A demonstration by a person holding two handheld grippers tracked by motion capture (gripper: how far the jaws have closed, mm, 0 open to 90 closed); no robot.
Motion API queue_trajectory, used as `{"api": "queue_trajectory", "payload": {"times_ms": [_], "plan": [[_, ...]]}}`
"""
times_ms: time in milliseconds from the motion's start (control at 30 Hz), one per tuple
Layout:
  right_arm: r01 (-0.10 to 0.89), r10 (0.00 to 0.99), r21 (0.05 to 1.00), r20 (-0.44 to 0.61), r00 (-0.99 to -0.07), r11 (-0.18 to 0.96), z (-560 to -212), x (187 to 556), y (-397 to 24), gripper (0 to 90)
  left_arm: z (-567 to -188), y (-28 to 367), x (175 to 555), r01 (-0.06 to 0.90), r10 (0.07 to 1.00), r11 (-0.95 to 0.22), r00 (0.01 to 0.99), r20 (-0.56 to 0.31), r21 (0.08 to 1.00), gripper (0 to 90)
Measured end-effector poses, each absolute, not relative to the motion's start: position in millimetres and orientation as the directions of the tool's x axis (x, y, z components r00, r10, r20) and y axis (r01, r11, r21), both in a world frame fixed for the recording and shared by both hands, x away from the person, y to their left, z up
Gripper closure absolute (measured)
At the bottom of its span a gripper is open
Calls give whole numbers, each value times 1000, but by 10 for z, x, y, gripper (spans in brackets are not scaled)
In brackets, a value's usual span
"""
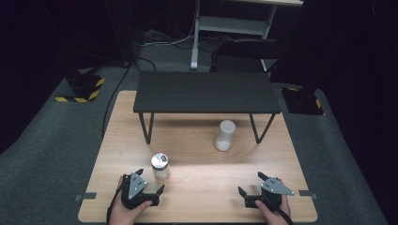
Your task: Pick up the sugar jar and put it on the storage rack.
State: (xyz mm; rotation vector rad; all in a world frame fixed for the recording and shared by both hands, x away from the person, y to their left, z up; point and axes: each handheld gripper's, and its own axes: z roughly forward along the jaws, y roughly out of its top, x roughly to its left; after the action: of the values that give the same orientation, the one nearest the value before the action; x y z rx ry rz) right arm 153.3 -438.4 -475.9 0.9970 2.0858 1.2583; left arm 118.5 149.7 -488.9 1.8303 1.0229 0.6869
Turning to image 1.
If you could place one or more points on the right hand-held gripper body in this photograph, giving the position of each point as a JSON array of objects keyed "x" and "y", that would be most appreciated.
[{"x": 272, "y": 190}]

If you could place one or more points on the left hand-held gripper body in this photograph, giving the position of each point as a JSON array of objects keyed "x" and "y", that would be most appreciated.
[{"x": 135, "y": 187}]

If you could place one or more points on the glass jar with metal lid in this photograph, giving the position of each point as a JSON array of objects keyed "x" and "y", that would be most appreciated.
[{"x": 160, "y": 165}]

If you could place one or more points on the white plastic bottle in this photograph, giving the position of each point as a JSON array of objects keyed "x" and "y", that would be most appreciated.
[{"x": 225, "y": 136}]

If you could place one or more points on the black shelf rack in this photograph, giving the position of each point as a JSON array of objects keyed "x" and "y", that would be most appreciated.
[{"x": 206, "y": 92}]

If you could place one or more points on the person's right hand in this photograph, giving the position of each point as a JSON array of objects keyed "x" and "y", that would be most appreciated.
[{"x": 272, "y": 215}]

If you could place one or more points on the person's left hand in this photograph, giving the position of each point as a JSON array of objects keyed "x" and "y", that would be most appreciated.
[{"x": 124, "y": 213}]

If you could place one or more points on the grey tape strip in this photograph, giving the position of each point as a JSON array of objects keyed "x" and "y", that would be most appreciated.
[
  {"x": 308, "y": 194},
  {"x": 85, "y": 196}
]

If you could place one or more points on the black yellow striped stand base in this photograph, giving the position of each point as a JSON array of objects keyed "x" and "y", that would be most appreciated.
[
  {"x": 84, "y": 89},
  {"x": 305, "y": 101}
]

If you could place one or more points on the white metal desk frame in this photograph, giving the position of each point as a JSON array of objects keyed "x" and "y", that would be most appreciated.
[{"x": 231, "y": 25}]

